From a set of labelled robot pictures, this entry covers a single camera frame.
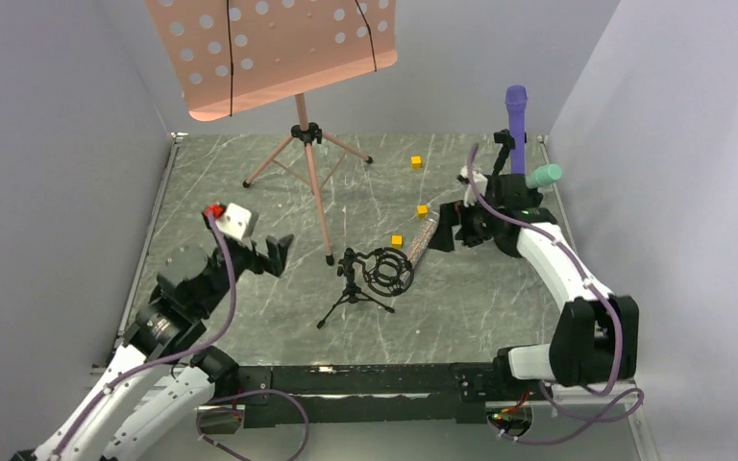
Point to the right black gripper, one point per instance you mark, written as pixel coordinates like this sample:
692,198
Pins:
467,225

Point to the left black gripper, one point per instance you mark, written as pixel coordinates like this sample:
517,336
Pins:
258,255

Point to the glitter sequin microphone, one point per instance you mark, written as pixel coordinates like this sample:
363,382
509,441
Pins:
420,243

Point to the black shock mount tripod stand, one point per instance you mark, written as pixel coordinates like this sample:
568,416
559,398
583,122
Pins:
384,272

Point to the black desk mic stand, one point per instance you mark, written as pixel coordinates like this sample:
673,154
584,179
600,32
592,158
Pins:
506,141

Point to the teal green microphone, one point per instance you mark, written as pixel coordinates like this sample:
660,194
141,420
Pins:
544,176

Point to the purple microphone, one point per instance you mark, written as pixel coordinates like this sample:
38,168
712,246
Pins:
516,101

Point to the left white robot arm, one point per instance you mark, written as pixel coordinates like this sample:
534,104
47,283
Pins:
159,372

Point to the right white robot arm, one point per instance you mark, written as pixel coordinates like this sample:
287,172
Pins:
596,334

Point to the pink perforated music stand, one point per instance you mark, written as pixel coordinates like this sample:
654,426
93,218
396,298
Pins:
232,56

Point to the yellow cube middle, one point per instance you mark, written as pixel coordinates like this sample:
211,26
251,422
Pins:
421,211

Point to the yellow cube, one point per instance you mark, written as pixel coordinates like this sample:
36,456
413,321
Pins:
421,211
416,162
397,241

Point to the yellow cube near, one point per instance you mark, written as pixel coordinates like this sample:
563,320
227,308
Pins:
397,241

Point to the yellow cube far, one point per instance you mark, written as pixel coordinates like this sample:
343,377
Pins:
416,162

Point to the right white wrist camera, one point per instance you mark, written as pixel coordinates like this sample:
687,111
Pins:
475,184

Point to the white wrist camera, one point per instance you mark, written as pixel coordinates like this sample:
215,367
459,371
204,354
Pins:
232,220
475,184

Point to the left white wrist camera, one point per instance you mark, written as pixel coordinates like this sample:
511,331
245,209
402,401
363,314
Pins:
232,220

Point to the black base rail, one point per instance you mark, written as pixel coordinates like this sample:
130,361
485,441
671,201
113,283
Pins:
462,392

